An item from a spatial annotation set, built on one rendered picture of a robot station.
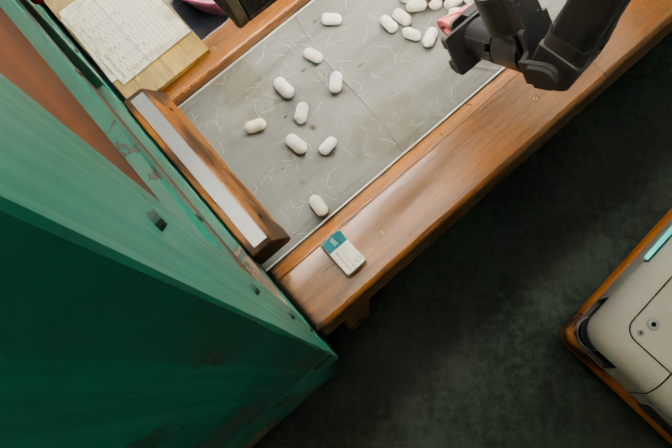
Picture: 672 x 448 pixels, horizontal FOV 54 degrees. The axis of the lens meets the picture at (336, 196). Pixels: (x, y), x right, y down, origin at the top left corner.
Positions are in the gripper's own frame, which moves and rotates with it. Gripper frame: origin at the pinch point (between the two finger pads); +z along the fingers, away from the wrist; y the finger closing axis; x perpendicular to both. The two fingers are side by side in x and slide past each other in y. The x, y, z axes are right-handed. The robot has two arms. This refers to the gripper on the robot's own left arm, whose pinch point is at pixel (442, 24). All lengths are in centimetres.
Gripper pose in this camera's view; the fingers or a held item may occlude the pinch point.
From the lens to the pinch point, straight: 104.5
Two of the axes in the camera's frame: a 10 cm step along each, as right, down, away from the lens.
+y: -7.6, 6.4, -1.3
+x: 4.6, 6.7, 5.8
